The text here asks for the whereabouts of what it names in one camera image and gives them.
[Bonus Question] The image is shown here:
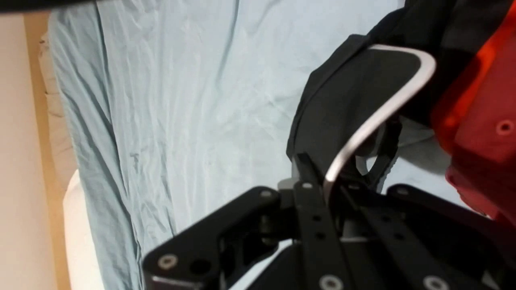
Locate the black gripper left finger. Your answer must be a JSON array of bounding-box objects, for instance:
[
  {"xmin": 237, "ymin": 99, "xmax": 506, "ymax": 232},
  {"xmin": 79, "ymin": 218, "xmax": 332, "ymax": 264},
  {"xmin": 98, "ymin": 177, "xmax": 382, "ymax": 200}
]
[{"xmin": 140, "ymin": 153, "xmax": 351, "ymax": 290}]

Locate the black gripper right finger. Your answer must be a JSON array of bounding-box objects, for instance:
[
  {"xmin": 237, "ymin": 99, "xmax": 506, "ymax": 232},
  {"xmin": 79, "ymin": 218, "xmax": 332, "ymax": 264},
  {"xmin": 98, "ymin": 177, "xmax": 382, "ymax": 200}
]
[{"xmin": 329, "ymin": 181, "xmax": 516, "ymax": 290}]

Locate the black and white cap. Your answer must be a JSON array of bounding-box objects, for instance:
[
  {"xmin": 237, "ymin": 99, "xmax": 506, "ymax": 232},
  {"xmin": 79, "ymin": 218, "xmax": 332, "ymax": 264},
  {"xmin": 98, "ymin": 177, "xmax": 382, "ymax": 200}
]
[{"xmin": 285, "ymin": 0, "xmax": 514, "ymax": 190}]

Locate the red cap with black brim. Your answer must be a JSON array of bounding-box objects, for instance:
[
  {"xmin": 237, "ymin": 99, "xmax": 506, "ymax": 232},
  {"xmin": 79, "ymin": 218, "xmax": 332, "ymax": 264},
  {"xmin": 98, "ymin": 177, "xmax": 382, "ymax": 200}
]
[{"xmin": 427, "ymin": 3, "xmax": 516, "ymax": 227}]

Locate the light blue bed sheet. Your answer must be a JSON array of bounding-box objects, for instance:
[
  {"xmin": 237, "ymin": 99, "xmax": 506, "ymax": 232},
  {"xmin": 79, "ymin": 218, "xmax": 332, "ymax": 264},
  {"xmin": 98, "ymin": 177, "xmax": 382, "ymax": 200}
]
[{"xmin": 47, "ymin": 0, "xmax": 474, "ymax": 290}]

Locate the wooden bed frame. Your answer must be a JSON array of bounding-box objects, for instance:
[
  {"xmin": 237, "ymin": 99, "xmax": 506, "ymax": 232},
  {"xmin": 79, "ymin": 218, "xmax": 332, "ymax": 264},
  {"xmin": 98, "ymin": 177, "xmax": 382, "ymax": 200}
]
[{"xmin": 21, "ymin": 8, "xmax": 74, "ymax": 290}]

